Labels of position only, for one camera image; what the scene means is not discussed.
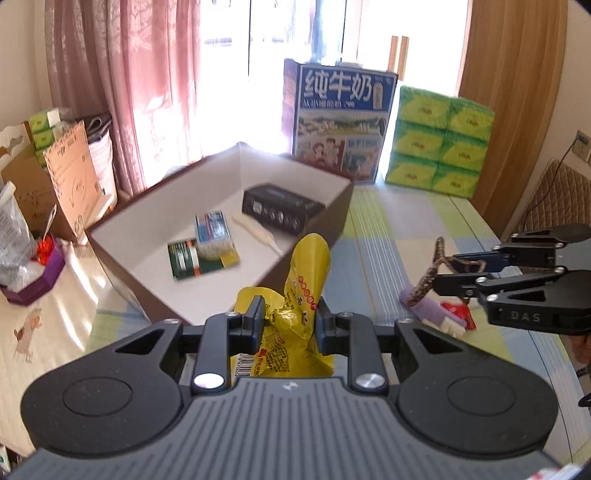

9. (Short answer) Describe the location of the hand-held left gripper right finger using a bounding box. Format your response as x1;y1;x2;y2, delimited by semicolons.
315;296;468;394

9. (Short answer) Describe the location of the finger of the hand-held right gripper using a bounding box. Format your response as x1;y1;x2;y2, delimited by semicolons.
433;266;570;297
450;228;560;271

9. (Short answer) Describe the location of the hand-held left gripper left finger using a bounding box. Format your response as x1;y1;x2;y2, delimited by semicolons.
111;295;268;394

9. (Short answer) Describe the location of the red packet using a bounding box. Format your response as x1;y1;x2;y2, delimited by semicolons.
441;301;478;331

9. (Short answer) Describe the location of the tortoiseshell hair clip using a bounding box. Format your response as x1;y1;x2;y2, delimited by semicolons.
399;236;486;308

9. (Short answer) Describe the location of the yellow snack packet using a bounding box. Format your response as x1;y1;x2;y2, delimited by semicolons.
229;233;336;378

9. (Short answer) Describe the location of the white brush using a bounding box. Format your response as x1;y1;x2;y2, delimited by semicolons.
231;213;284;256

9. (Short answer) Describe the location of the green printed card pack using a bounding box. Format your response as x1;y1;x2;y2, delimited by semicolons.
167;237;241;281

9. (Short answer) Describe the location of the blue label box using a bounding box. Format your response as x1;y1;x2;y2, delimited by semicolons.
194;211;233;256

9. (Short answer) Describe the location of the black shaver box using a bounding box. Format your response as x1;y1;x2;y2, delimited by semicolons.
241;184;324;237

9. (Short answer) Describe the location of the brown storage box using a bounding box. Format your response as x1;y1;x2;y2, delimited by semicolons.
85;142;355;325

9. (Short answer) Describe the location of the checkered cloth desktop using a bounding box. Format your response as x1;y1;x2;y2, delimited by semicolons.
87;182;583;463

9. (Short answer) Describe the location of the stack of green tissue packets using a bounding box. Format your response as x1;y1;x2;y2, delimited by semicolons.
385;85;496;199

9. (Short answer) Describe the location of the wooden door panel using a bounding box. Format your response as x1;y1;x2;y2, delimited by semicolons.
458;0;570;223

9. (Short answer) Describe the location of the blue milk carton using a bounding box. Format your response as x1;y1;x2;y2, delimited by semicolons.
281;58;399;185

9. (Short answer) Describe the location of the cream printed cloth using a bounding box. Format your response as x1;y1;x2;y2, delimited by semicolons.
0;203;154;463

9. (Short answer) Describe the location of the purple box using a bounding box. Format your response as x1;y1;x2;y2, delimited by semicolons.
0;234;66;306

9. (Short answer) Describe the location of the red crumpled wrapper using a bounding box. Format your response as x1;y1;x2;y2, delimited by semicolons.
34;237;54;267

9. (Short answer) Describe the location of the cardboard box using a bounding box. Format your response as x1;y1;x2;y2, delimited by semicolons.
0;121;117;244

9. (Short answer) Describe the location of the printed plastic bag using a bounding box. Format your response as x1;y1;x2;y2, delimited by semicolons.
0;181;38;292

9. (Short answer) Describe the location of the pink curtain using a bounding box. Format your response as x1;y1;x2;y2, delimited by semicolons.
44;0;204;200

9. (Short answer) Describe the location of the green tissue box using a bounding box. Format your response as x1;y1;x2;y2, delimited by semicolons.
28;109;64;133
31;129;57;151

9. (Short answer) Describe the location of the white cut-out carton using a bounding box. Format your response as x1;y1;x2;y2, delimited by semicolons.
0;122;33;160

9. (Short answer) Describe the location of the black cable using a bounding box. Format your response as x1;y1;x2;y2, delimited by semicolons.
523;144;576;228

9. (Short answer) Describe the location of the wall outlet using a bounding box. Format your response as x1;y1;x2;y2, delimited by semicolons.
573;130;591;162

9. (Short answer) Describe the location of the white bag with black handles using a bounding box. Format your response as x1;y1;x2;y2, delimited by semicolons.
85;114;116;198

